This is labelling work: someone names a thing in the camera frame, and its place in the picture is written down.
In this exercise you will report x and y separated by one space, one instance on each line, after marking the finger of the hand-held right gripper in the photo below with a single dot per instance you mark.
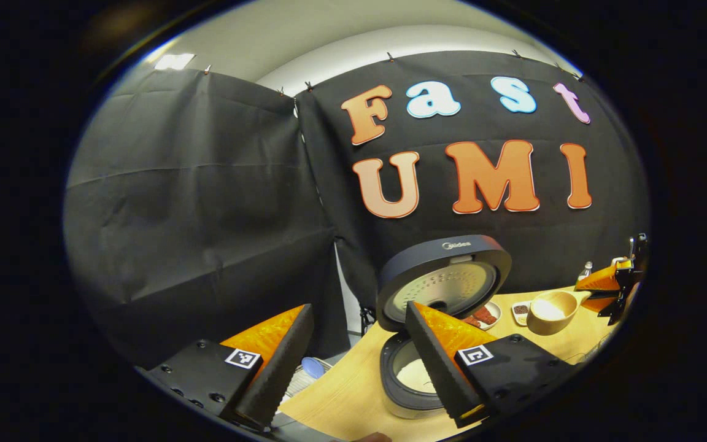
602 304
602 281

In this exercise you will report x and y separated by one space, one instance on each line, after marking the ceiling light panel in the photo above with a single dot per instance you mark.
175 61

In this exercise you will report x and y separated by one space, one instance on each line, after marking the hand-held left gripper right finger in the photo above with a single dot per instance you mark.
436 368

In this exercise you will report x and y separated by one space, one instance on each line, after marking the green label drink bottle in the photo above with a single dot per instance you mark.
585 273

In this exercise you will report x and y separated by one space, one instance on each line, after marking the brown wooden spoon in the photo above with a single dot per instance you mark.
553 325

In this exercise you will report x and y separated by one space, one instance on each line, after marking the black backdrop cloth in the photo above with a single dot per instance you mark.
194 215

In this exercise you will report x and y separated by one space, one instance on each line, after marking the white rice heap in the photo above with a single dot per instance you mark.
418 376

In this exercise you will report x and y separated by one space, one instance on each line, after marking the white ribbed object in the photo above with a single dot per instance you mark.
298 387

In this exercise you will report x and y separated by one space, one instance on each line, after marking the dark grey rice cooker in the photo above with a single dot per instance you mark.
445 252

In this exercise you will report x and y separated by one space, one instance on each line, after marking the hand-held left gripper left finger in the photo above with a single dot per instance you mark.
283 368

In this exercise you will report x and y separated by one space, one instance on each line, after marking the blue round lid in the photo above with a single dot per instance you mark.
312 367

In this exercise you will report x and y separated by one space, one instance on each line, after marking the white divided dish with beans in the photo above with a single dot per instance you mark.
521 312

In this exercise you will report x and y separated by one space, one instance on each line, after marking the white plate with red meat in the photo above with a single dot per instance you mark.
485 316

